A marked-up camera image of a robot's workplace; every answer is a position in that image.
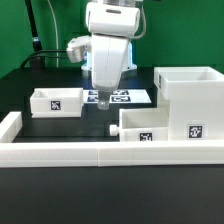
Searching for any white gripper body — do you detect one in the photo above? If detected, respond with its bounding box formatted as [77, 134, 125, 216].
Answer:
[66, 2, 140, 91]

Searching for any black vertical pole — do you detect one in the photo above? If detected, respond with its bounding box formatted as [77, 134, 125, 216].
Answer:
[24, 0, 45, 69]

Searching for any white drawer cabinet box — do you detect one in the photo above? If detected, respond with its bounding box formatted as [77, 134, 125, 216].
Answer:
[154, 67, 224, 140]

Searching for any thin white cable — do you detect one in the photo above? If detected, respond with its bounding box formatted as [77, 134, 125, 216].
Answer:
[46, 0, 60, 68]

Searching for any white rear drawer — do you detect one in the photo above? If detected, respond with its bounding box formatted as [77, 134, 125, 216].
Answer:
[30, 88, 84, 118]

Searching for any white drawer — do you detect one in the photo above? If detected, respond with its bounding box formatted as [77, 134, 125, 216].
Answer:
[30, 88, 84, 118]
[109, 108, 168, 142]

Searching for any black cable with connector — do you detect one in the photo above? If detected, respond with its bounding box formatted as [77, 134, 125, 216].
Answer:
[20, 47, 88, 69]

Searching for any white front drawer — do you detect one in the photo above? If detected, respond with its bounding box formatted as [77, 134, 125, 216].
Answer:
[109, 108, 168, 142]

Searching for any white U-shaped boundary frame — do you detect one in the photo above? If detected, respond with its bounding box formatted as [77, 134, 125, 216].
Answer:
[0, 112, 224, 168]

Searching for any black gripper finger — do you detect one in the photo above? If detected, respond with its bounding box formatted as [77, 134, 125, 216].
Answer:
[98, 91, 110, 110]

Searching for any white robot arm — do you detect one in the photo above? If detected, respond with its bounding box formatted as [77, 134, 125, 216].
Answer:
[66, 0, 146, 110]

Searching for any white fiducial marker sheet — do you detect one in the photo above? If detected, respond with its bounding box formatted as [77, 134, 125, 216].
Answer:
[83, 89, 151, 104]

